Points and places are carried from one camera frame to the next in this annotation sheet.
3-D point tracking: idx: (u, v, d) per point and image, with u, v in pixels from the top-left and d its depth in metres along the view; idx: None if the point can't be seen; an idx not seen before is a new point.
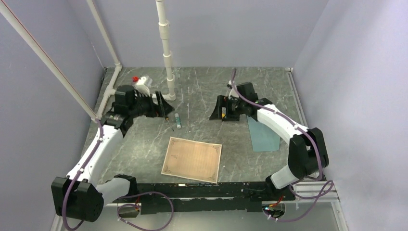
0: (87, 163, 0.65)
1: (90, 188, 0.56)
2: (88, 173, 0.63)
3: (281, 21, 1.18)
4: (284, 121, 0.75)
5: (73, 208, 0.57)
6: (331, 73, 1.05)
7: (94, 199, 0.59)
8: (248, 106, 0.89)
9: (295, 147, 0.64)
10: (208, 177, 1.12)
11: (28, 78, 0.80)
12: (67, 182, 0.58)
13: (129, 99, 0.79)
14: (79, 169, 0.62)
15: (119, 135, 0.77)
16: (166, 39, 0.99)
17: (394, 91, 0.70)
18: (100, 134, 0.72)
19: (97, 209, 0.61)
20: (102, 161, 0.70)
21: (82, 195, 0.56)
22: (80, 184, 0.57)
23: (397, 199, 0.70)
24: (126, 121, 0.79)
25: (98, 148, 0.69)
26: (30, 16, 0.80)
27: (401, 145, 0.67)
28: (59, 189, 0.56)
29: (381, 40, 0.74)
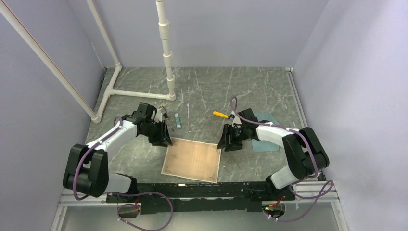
0: (106, 139, 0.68)
1: (103, 158, 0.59)
2: (105, 146, 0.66)
3: (281, 21, 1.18)
4: (276, 129, 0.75)
5: (82, 176, 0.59)
6: (331, 73, 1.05)
7: (103, 172, 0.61)
8: (249, 128, 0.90)
9: (288, 145, 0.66)
10: (208, 177, 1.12)
11: (28, 77, 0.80)
12: (84, 149, 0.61)
13: (149, 112, 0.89)
14: (98, 140, 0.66)
15: (133, 132, 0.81)
16: (166, 39, 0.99)
17: (395, 91, 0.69)
18: (121, 123, 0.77)
19: (102, 186, 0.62)
20: (116, 146, 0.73)
21: (95, 162, 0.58)
22: (95, 153, 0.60)
23: (398, 199, 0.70)
24: (142, 122, 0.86)
25: (117, 132, 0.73)
26: (30, 15, 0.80)
27: (401, 146, 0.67)
28: (75, 154, 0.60)
29: (382, 40, 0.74)
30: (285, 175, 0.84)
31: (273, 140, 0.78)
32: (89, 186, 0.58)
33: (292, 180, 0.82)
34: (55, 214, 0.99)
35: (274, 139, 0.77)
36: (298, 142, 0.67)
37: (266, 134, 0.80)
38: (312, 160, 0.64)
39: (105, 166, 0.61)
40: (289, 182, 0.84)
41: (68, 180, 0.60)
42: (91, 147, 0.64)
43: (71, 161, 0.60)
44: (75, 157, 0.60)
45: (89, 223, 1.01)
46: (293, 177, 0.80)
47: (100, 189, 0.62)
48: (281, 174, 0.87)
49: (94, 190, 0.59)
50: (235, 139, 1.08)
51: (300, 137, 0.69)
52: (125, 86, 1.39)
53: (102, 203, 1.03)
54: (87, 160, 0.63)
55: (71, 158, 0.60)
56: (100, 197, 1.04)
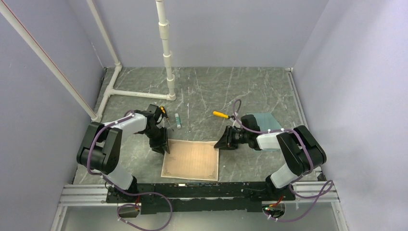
0: (121, 121, 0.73)
1: (119, 134, 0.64)
2: (120, 125, 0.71)
3: (281, 21, 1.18)
4: (274, 134, 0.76)
5: (97, 151, 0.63)
6: (330, 73, 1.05)
7: (116, 149, 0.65)
8: (252, 139, 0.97)
9: (283, 142, 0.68)
10: (208, 175, 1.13)
11: (29, 77, 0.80)
12: (100, 127, 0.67)
13: (158, 111, 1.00)
14: (114, 121, 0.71)
15: (142, 123, 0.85)
16: (166, 39, 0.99)
17: (395, 91, 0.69)
18: (133, 113, 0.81)
19: (112, 164, 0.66)
20: (128, 132, 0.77)
21: (111, 137, 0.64)
22: (111, 129, 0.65)
23: (398, 199, 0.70)
24: (151, 119, 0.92)
25: (129, 119, 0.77)
26: (30, 15, 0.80)
27: (401, 146, 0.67)
28: (93, 130, 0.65)
29: (381, 40, 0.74)
30: (285, 174, 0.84)
31: (271, 146, 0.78)
32: (103, 160, 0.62)
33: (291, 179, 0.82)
34: (55, 214, 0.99)
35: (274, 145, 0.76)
36: (292, 139, 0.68)
37: (265, 140, 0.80)
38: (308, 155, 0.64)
39: (119, 145, 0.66)
40: (289, 181, 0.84)
41: (82, 155, 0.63)
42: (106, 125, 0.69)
43: (88, 136, 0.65)
44: (92, 132, 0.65)
45: (88, 223, 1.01)
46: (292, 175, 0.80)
47: (111, 167, 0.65)
48: (281, 173, 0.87)
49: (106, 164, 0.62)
50: (235, 141, 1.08)
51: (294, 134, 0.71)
52: (125, 86, 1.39)
53: (102, 203, 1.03)
54: (101, 138, 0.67)
55: (88, 134, 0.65)
56: (100, 197, 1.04)
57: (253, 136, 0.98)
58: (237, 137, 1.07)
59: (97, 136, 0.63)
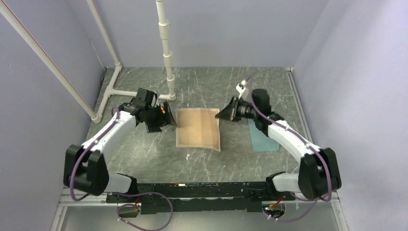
0: (101, 137, 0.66)
1: (99, 159, 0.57)
2: (101, 146, 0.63)
3: (281, 21, 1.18)
4: (296, 139, 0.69)
5: (81, 178, 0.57)
6: (330, 73, 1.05)
7: (101, 173, 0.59)
8: (259, 121, 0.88)
9: (304, 166, 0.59)
10: (212, 143, 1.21)
11: (29, 77, 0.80)
12: (80, 151, 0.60)
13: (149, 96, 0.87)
14: (93, 140, 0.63)
15: (132, 122, 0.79)
16: (166, 39, 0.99)
17: (395, 91, 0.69)
18: (117, 117, 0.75)
19: (102, 185, 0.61)
20: (116, 140, 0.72)
21: (92, 164, 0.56)
22: (92, 154, 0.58)
23: (398, 200, 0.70)
24: (142, 112, 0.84)
25: (113, 127, 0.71)
26: (29, 15, 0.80)
27: (401, 146, 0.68)
28: (71, 156, 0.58)
29: (382, 40, 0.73)
30: (289, 186, 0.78)
31: (281, 141, 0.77)
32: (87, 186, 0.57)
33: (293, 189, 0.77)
34: (55, 214, 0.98)
35: (285, 143, 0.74)
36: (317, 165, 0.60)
37: (278, 135, 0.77)
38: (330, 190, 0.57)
39: (104, 166, 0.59)
40: (291, 191, 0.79)
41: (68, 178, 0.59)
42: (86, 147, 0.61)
43: (68, 163, 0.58)
44: (72, 158, 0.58)
45: (89, 223, 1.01)
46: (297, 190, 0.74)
47: (101, 188, 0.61)
48: (284, 181, 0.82)
49: (94, 191, 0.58)
50: (238, 114, 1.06)
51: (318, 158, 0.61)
52: (125, 86, 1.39)
53: (102, 203, 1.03)
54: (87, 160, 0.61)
55: (68, 160, 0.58)
56: (100, 197, 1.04)
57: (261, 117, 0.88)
58: (243, 109, 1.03)
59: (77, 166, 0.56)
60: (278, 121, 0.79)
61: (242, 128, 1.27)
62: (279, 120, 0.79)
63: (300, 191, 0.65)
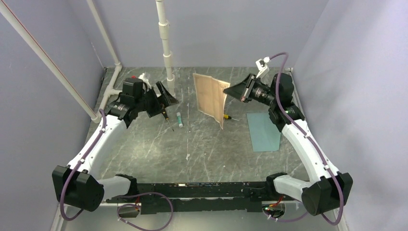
0: (88, 154, 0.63)
1: (89, 179, 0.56)
2: (88, 164, 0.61)
3: (281, 21, 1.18)
4: (314, 155, 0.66)
5: (72, 198, 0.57)
6: (330, 73, 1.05)
7: (94, 189, 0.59)
8: (275, 111, 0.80)
9: (316, 189, 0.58)
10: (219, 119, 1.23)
11: (29, 77, 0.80)
12: (67, 172, 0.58)
13: (137, 90, 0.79)
14: (79, 160, 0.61)
15: (122, 126, 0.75)
16: (166, 39, 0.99)
17: (395, 91, 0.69)
18: (103, 124, 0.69)
19: (95, 199, 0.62)
20: (105, 150, 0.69)
21: (81, 186, 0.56)
22: (79, 175, 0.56)
23: (397, 200, 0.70)
24: (131, 111, 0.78)
25: (99, 139, 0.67)
26: (30, 15, 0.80)
27: (401, 146, 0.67)
28: (58, 178, 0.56)
29: (382, 40, 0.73)
30: (290, 191, 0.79)
31: (296, 147, 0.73)
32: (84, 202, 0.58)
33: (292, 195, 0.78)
34: (55, 214, 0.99)
35: (298, 148, 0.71)
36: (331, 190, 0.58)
37: (294, 140, 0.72)
38: (339, 219, 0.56)
39: (94, 183, 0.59)
40: (292, 196, 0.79)
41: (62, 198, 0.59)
42: (73, 168, 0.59)
43: (57, 185, 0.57)
44: (59, 180, 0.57)
45: (89, 223, 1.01)
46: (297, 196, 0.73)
47: (95, 203, 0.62)
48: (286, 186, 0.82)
49: (88, 207, 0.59)
50: (251, 96, 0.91)
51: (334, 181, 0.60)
52: None
53: (103, 203, 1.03)
54: None
55: (56, 181, 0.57)
56: None
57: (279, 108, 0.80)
58: (256, 91, 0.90)
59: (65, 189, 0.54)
60: (297, 121, 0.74)
61: (242, 128, 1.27)
62: (299, 121, 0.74)
63: (302, 202, 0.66)
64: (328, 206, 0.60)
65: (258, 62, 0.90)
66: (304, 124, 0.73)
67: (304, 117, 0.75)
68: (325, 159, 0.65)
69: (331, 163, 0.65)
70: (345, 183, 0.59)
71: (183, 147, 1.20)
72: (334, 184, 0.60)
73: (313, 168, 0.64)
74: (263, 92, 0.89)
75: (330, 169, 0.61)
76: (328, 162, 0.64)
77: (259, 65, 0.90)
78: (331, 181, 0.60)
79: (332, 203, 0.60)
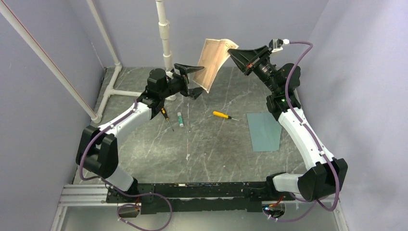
0: (117, 122, 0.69)
1: (112, 143, 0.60)
2: (116, 131, 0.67)
3: (281, 21, 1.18)
4: (311, 141, 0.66)
5: (91, 159, 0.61)
6: (330, 73, 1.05)
7: (112, 155, 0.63)
8: (274, 101, 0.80)
9: (312, 175, 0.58)
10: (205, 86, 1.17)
11: (29, 78, 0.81)
12: (95, 132, 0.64)
13: (161, 83, 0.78)
14: (109, 124, 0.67)
15: (147, 115, 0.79)
16: (166, 39, 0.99)
17: (395, 91, 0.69)
18: (134, 106, 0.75)
19: (109, 169, 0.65)
20: (129, 128, 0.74)
21: (104, 147, 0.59)
22: (106, 136, 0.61)
23: (398, 200, 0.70)
24: (158, 105, 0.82)
25: (129, 117, 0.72)
26: (30, 16, 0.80)
27: (401, 146, 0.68)
28: (87, 136, 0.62)
29: (383, 39, 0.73)
30: (289, 186, 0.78)
31: (291, 134, 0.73)
32: (98, 167, 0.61)
33: (292, 191, 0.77)
34: (55, 214, 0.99)
35: (294, 136, 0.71)
36: (326, 175, 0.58)
37: (290, 128, 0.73)
38: (335, 205, 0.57)
39: (113, 151, 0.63)
40: (292, 192, 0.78)
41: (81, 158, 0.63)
42: (102, 130, 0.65)
43: (83, 143, 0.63)
44: (87, 138, 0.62)
45: (89, 223, 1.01)
46: (297, 193, 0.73)
47: (108, 172, 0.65)
48: (285, 182, 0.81)
49: (101, 173, 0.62)
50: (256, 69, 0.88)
51: (329, 168, 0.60)
52: (125, 86, 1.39)
53: (102, 203, 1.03)
54: (99, 141, 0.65)
55: (83, 139, 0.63)
56: (100, 197, 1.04)
57: (279, 98, 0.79)
58: (262, 67, 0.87)
59: (90, 145, 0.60)
60: (296, 110, 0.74)
61: (242, 128, 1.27)
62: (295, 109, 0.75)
63: (299, 189, 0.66)
64: (323, 192, 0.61)
65: (271, 41, 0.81)
66: (301, 112, 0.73)
67: (300, 106, 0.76)
68: (321, 145, 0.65)
69: (326, 150, 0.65)
70: (340, 168, 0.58)
71: (183, 147, 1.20)
72: (329, 169, 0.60)
73: (309, 154, 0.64)
74: (269, 70, 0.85)
75: (325, 155, 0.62)
76: (324, 148, 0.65)
77: (274, 44, 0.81)
78: (326, 167, 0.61)
79: (327, 188, 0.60)
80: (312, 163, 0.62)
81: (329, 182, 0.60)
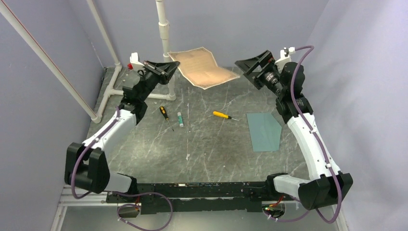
0: (103, 134, 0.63)
1: (101, 156, 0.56)
2: (102, 143, 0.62)
3: (281, 21, 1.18)
4: (317, 152, 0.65)
5: (80, 176, 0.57)
6: (331, 73, 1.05)
7: (103, 170, 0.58)
8: (283, 101, 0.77)
9: (314, 185, 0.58)
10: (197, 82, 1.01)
11: (29, 78, 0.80)
12: (81, 148, 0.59)
13: (137, 85, 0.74)
14: (94, 138, 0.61)
15: (133, 120, 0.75)
16: (166, 39, 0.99)
17: (397, 91, 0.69)
18: (117, 114, 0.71)
19: (104, 182, 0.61)
20: (116, 138, 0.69)
21: (93, 162, 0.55)
22: (92, 152, 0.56)
23: (398, 200, 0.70)
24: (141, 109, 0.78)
25: (114, 125, 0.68)
26: (30, 16, 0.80)
27: (401, 145, 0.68)
28: (72, 154, 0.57)
29: (384, 39, 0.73)
30: (289, 189, 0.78)
31: (299, 140, 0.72)
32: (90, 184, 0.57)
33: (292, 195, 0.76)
34: (55, 214, 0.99)
35: (301, 143, 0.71)
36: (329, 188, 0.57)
37: (299, 135, 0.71)
38: (334, 219, 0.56)
39: (105, 165, 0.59)
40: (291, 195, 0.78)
41: (68, 177, 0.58)
42: (88, 145, 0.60)
43: (69, 161, 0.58)
44: (73, 157, 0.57)
45: (89, 223, 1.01)
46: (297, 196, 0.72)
47: (101, 186, 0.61)
48: (286, 184, 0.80)
49: (95, 188, 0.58)
50: (262, 79, 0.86)
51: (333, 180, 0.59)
52: None
53: (102, 203, 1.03)
54: (86, 158, 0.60)
55: (68, 158, 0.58)
56: (100, 197, 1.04)
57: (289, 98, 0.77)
58: (268, 75, 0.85)
59: (78, 164, 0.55)
60: (305, 115, 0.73)
61: (242, 128, 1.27)
62: (306, 113, 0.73)
63: (299, 197, 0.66)
64: (322, 203, 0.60)
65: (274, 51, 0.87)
66: (312, 118, 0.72)
67: (312, 111, 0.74)
68: (328, 157, 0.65)
69: (334, 163, 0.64)
70: (345, 183, 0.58)
71: (183, 147, 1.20)
72: (332, 182, 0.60)
73: (314, 165, 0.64)
74: (274, 77, 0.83)
75: (331, 168, 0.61)
76: (331, 161, 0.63)
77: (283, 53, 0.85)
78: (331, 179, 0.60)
79: (328, 200, 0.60)
80: (317, 175, 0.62)
81: (331, 194, 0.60)
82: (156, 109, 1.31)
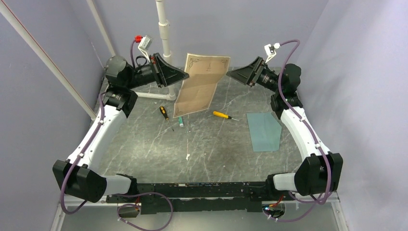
0: (87, 147, 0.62)
1: (88, 175, 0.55)
2: (88, 159, 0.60)
3: (280, 22, 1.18)
4: (308, 134, 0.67)
5: (72, 190, 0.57)
6: (330, 74, 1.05)
7: (95, 181, 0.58)
8: (276, 99, 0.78)
9: (306, 165, 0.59)
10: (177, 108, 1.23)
11: (29, 78, 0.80)
12: (67, 167, 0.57)
13: (122, 73, 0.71)
14: (79, 154, 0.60)
15: (122, 116, 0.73)
16: (166, 39, 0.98)
17: (395, 91, 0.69)
18: (101, 117, 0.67)
19: (99, 190, 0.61)
20: (107, 141, 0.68)
21: (82, 181, 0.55)
22: (78, 171, 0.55)
23: (398, 200, 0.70)
24: (129, 101, 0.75)
25: (99, 130, 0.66)
26: (30, 16, 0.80)
27: (398, 145, 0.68)
28: (59, 173, 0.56)
29: (383, 39, 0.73)
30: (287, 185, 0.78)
31: (291, 131, 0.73)
32: (84, 195, 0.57)
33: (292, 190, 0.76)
34: (55, 214, 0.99)
35: (293, 132, 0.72)
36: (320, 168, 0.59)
37: (290, 124, 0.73)
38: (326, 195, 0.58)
39: (95, 175, 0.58)
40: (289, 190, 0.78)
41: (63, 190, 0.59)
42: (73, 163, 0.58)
43: (58, 178, 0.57)
44: (60, 175, 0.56)
45: (89, 223, 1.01)
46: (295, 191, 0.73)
47: (98, 195, 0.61)
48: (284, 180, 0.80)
49: (90, 198, 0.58)
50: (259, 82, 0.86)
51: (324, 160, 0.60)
52: None
53: (102, 203, 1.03)
54: None
55: (57, 175, 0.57)
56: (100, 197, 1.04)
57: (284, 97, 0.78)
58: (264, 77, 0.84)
59: (65, 183, 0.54)
60: (297, 109, 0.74)
61: (242, 128, 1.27)
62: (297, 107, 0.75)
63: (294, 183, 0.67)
64: (316, 187, 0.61)
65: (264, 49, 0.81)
66: (301, 110, 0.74)
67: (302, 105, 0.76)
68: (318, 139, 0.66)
69: (323, 144, 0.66)
70: (335, 162, 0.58)
71: (183, 147, 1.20)
72: (323, 161, 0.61)
73: (305, 147, 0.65)
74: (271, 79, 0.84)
75: (321, 147, 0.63)
76: (320, 142, 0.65)
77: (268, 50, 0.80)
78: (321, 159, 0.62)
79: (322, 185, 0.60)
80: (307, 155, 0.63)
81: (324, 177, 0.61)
82: (156, 109, 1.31)
